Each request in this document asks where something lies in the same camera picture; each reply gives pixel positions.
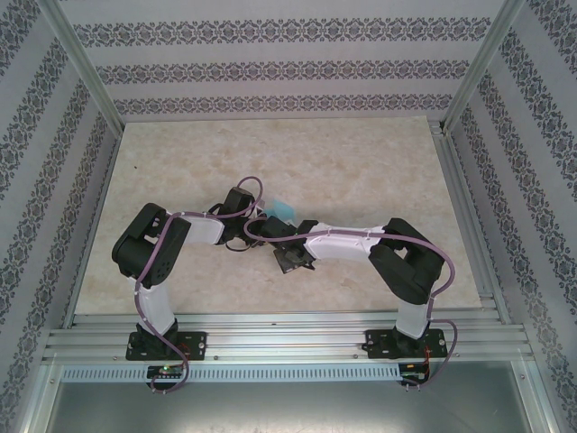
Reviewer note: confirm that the light blue paper sheet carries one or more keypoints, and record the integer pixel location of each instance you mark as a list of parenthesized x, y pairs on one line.
[(284, 209)]

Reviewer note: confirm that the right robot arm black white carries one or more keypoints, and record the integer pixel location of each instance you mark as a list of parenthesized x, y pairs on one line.
[(405, 266)]

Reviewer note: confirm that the black base plate left arm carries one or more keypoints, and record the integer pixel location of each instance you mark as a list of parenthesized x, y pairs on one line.
[(196, 340)]

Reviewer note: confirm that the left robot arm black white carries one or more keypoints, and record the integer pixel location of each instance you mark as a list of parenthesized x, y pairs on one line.
[(144, 252)]

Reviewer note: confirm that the black base plate right arm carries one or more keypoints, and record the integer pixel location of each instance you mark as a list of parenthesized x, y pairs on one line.
[(378, 338)]

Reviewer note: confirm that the grey sheet metal tray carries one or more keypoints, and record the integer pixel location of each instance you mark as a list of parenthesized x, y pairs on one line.
[(288, 406)]

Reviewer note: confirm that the aluminium cross beam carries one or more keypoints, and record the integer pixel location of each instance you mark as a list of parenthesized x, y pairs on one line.
[(279, 338)]

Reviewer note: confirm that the circuit board with green light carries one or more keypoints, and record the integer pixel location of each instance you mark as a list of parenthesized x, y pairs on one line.
[(164, 371)]

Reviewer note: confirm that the aluminium frame post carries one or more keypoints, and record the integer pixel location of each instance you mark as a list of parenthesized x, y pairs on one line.
[(81, 58), (487, 54)]

